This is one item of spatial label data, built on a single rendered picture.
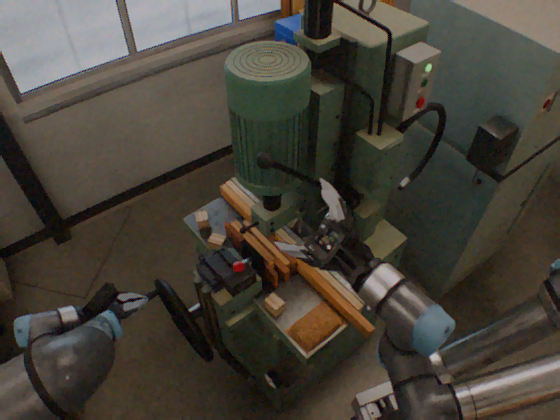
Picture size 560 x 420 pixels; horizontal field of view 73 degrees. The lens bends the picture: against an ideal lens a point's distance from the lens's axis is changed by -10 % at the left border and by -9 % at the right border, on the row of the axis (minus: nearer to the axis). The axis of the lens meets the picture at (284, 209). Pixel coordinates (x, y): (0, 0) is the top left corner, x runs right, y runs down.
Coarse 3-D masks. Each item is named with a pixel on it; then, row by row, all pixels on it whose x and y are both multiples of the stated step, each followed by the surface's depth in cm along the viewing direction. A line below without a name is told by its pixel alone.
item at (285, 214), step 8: (296, 192) 117; (288, 200) 115; (296, 200) 115; (256, 208) 113; (264, 208) 113; (280, 208) 113; (288, 208) 114; (256, 216) 113; (264, 216) 111; (272, 216) 111; (280, 216) 113; (288, 216) 116; (296, 216) 119; (264, 224) 112; (272, 224) 112; (280, 224) 116; (264, 232) 114; (272, 232) 115
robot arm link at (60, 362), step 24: (72, 336) 60; (96, 336) 64; (120, 336) 97; (48, 360) 55; (72, 360) 56; (96, 360) 60; (48, 384) 53; (72, 384) 55; (96, 384) 59; (72, 408) 56
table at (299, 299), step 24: (192, 216) 134; (216, 216) 134; (240, 216) 134; (264, 288) 116; (288, 288) 116; (312, 288) 116; (240, 312) 115; (264, 312) 112; (288, 312) 111; (336, 312) 111; (288, 336) 107; (336, 336) 108; (312, 360) 107
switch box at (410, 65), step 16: (416, 48) 91; (432, 48) 91; (400, 64) 89; (416, 64) 86; (432, 64) 91; (400, 80) 92; (416, 80) 90; (432, 80) 95; (400, 96) 94; (416, 96) 95; (400, 112) 97; (416, 112) 99
